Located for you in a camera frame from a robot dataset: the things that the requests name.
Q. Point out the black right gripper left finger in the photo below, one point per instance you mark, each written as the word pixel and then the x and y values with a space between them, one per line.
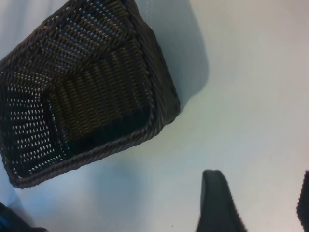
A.
pixel 217 205

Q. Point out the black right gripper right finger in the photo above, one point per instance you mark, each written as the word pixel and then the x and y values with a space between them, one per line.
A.
pixel 304 200

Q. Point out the dark brown woven wicker basket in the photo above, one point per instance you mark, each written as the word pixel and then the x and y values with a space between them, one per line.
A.
pixel 96 84

